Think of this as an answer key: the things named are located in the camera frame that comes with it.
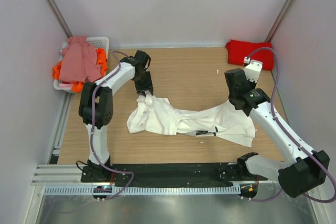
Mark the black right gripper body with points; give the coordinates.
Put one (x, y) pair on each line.
(252, 84)

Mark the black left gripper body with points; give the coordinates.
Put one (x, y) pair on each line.
(144, 82)

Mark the white printed t-shirt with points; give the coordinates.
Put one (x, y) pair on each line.
(156, 115)

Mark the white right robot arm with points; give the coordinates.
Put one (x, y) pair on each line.
(303, 168)

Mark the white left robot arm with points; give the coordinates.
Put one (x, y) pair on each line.
(96, 110)

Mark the white plastic laundry basket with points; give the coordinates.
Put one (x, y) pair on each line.
(98, 42)

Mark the pink t-shirt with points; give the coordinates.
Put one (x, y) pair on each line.
(79, 63)

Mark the orange t-shirt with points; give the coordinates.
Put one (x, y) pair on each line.
(76, 87)

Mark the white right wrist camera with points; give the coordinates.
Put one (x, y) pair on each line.
(252, 69)

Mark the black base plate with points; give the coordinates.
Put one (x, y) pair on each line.
(187, 175)

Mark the white slotted cable duct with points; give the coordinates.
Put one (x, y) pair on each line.
(95, 190)

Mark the aluminium frame rail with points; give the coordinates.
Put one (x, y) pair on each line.
(67, 174)

